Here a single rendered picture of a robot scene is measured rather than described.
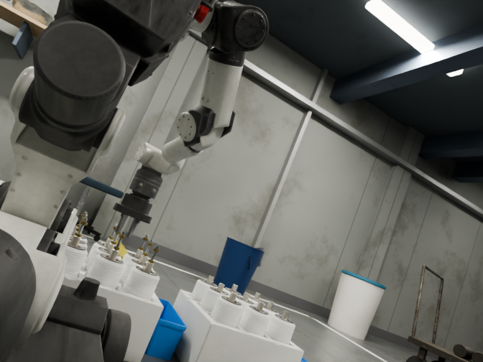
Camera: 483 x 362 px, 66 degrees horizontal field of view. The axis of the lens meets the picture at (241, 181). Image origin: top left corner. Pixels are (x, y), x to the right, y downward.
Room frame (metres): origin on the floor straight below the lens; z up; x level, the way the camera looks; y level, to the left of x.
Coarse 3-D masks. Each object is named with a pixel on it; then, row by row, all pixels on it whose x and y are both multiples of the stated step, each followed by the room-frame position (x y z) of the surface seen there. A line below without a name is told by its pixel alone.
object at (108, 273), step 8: (96, 256) 1.17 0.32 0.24; (96, 264) 1.16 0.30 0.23; (104, 264) 1.15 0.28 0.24; (112, 264) 1.16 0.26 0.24; (120, 264) 1.18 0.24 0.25; (88, 272) 1.17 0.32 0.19; (96, 272) 1.15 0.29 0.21; (104, 272) 1.15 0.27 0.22; (112, 272) 1.16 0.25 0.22; (120, 272) 1.19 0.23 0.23; (104, 280) 1.16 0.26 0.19; (112, 280) 1.17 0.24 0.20; (112, 288) 1.18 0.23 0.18
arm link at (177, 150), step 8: (216, 128) 0.99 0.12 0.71; (200, 136) 0.97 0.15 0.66; (208, 136) 0.99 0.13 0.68; (216, 136) 1.01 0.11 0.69; (168, 144) 1.10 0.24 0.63; (176, 144) 1.06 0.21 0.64; (184, 144) 1.00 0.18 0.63; (192, 144) 0.99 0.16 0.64; (200, 144) 0.99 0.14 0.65; (208, 144) 1.01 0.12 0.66; (168, 152) 1.09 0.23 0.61; (176, 152) 1.07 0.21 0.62; (184, 152) 1.05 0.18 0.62; (192, 152) 1.04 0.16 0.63; (200, 152) 1.05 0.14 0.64; (176, 160) 1.11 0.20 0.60
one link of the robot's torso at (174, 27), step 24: (72, 0) 0.59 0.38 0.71; (96, 0) 0.56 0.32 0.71; (120, 0) 0.56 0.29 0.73; (144, 0) 0.57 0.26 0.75; (168, 0) 0.59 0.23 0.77; (192, 0) 0.60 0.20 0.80; (216, 0) 0.70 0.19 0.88; (96, 24) 0.61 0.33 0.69; (120, 24) 0.60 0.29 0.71; (144, 24) 0.58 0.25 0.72; (168, 24) 0.60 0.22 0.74; (192, 24) 0.70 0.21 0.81; (144, 48) 0.64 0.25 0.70; (168, 48) 0.66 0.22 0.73; (144, 72) 0.70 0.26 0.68
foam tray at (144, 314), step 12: (84, 264) 1.33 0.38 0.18; (72, 276) 1.12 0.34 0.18; (84, 276) 1.17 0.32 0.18; (108, 288) 1.14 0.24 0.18; (120, 288) 1.20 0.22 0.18; (108, 300) 1.14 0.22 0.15; (120, 300) 1.15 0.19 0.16; (132, 300) 1.16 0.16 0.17; (144, 300) 1.18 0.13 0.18; (156, 300) 1.24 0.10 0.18; (132, 312) 1.17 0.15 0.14; (144, 312) 1.18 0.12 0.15; (156, 312) 1.19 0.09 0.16; (132, 324) 1.17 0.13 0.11; (144, 324) 1.19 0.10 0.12; (156, 324) 1.20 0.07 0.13; (132, 336) 1.18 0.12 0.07; (144, 336) 1.19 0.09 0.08; (132, 348) 1.18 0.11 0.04; (144, 348) 1.20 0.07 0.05; (132, 360) 1.19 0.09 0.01
